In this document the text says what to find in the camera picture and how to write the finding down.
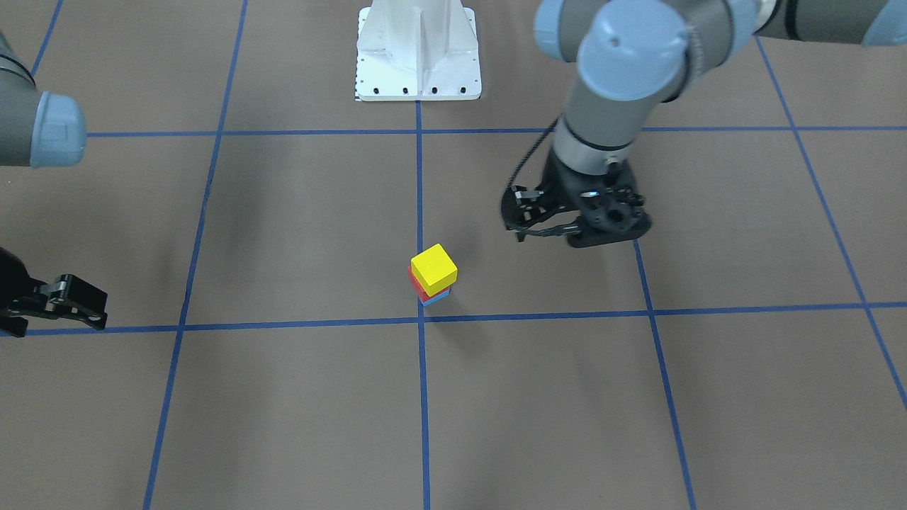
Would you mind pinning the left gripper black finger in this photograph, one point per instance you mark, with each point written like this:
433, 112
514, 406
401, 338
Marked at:
522, 209

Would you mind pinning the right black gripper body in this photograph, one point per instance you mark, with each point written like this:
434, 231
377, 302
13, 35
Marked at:
15, 283

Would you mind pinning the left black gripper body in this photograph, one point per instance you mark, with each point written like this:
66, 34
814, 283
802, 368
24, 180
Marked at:
555, 185

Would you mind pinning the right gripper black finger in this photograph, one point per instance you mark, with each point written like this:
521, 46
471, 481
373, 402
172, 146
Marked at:
75, 299

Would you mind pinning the yellow cube block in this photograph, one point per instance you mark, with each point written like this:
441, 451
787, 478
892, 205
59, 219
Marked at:
434, 270

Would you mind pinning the red cube block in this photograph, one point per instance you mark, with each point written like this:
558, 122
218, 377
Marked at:
414, 282

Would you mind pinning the blue cube block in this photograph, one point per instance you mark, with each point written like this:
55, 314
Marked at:
426, 299

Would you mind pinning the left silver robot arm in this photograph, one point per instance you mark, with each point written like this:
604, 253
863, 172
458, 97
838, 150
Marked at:
630, 57

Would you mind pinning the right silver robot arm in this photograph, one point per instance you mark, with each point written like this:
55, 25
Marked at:
40, 129

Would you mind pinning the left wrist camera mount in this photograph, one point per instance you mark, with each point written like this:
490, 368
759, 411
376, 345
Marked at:
626, 221

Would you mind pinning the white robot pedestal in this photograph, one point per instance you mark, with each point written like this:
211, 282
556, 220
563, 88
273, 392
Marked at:
417, 51

